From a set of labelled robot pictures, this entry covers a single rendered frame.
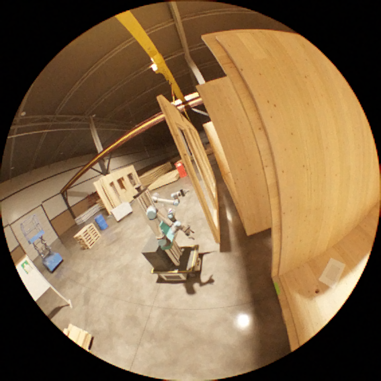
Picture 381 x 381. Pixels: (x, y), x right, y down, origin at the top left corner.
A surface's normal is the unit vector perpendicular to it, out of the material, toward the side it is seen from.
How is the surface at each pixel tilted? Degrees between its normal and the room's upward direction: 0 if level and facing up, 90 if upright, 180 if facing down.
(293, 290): 0
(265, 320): 0
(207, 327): 0
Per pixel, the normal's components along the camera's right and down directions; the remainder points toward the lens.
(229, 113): -0.11, 0.35
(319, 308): -0.37, -0.88
